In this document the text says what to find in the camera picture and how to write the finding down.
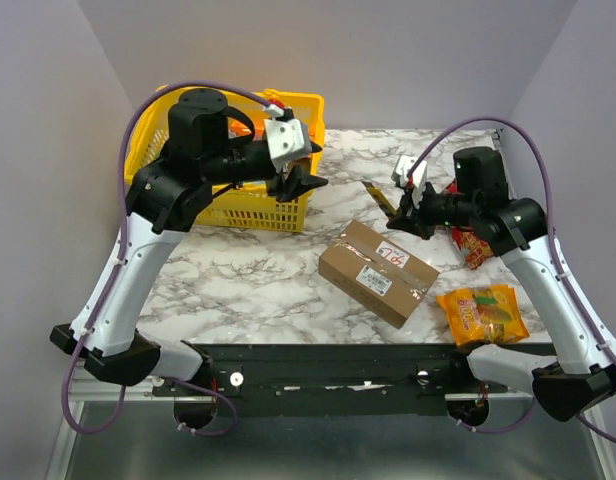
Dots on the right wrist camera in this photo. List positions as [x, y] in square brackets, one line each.
[411, 176]

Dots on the yellow plastic shopping basket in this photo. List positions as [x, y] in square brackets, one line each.
[249, 206]

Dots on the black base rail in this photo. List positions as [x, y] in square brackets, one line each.
[337, 380]

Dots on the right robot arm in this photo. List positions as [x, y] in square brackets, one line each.
[582, 371]

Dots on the yellow utility knife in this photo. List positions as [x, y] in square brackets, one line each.
[380, 199]

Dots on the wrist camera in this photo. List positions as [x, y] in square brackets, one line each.
[411, 176]
[287, 141]

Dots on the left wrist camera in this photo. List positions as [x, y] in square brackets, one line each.
[287, 141]

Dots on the red candy bag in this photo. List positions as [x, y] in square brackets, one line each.
[474, 251]

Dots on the yellow orange snack bag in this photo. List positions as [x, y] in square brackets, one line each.
[486, 314]

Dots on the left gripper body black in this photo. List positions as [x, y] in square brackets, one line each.
[249, 166]

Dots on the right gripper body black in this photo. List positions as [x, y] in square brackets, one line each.
[414, 215]

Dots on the orange box right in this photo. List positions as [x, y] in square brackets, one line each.
[238, 129]

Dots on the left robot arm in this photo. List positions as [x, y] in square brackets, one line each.
[211, 148]

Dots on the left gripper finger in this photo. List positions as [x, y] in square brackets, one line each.
[286, 187]
[315, 146]

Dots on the brown cardboard express box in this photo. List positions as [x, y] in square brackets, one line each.
[380, 275]

